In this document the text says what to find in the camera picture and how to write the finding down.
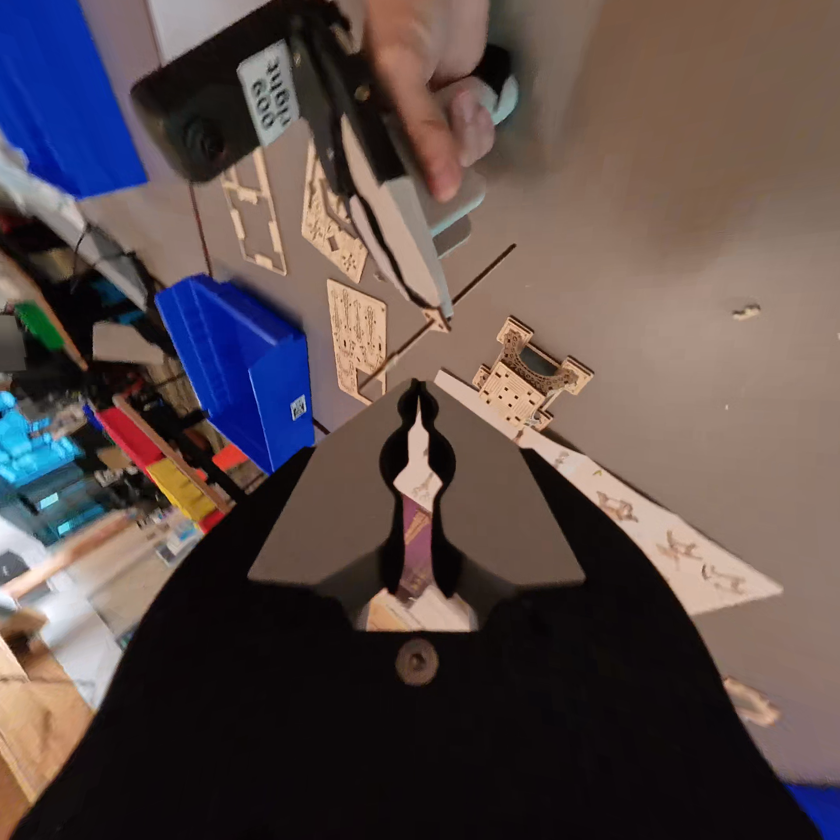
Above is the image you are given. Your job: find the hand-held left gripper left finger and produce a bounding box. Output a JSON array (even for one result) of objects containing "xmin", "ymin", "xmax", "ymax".
[{"xmin": 248, "ymin": 379, "xmax": 419, "ymax": 608}]

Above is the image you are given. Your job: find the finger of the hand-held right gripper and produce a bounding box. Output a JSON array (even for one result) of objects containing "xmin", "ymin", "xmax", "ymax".
[
  {"xmin": 346, "ymin": 193, "xmax": 473, "ymax": 311},
  {"xmin": 379, "ymin": 172, "xmax": 488, "ymax": 320}
]

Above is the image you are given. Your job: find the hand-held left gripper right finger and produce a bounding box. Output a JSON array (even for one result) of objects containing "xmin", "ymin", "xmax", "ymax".
[{"xmin": 420, "ymin": 379, "xmax": 586, "ymax": 608}]

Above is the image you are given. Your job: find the wooden tower spire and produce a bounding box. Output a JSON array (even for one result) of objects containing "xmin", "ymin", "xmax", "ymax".
[{"xmin": 357, "ymin": 244, "xmax": 518, "ymax": 391}]

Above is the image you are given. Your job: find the grey desk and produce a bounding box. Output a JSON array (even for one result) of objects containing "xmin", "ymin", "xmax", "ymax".
[{"xmin": 79, "ymin": 0, "xmax": 840, "ymax": 788}]

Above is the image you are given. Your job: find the person's right hand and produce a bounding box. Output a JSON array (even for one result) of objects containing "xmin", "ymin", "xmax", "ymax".
[{"xmin": 364, "ymin": 0, "xmax": 496, "ymax": 203}]

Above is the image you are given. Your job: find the wooden parts sheet with arches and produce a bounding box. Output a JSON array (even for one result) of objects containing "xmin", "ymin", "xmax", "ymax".
[{"xmin": 301, "ymin": 141, "xmax": 370, "ymax": 284}]

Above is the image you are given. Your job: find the large wooden parts sheet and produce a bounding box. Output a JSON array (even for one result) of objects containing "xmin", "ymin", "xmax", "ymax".
[{"xmin": 326, "ymin": 279, "xmax": 389, "ymax": 406}]

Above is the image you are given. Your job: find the purple model kit box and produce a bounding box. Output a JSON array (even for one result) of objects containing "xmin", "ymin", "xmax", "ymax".
[{"xmin": 402, "ymin": 499, "xmax": 435, "ymax": 595}]

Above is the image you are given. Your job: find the small wooden parts sheet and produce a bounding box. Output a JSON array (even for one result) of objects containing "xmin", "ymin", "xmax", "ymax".
[{"xmin": 220, "ymin": 147, "xmax": 288, "ymax": 277}]

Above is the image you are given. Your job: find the wooden tower base model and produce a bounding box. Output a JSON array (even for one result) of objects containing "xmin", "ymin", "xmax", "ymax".
[{"xmin": 472, "ymin": 317, "xmax": 595, "ymax": 431}]

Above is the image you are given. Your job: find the instruction booklet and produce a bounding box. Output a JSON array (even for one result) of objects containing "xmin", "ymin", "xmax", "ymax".
[{"xmin": 392, "ymin": 369, "xmax": 785, "ymax": 616}]

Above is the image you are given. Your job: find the yellow plastic bin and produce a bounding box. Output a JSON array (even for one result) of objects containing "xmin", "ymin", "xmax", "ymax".
[{"xmin": 146, "ymin": 458, "xmax": 219, "ymax": 521}]

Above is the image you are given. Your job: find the blue plastic bin with tag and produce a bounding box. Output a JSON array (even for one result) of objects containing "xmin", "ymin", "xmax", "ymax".
[{"xmin": 155, "ymin": 274, "xmax": 315, "ymax": 473}]

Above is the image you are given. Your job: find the red plastic bin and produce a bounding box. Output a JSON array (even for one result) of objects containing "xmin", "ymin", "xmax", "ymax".
[{"xmin": 97, "ymin": 406, "xmax": 165, "ymax": 468}]

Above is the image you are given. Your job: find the green plastic bin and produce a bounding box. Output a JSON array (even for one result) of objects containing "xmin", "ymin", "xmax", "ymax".
[{"xmin": 14, "ymin": 301, "xmax": 67, "ymax": 352}]

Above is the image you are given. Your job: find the small wooden frame piece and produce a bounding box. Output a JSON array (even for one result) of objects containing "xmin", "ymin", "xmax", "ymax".
[{"xmin": 721, "ymin": 676, "xmax": 783, "ymax": 728}]

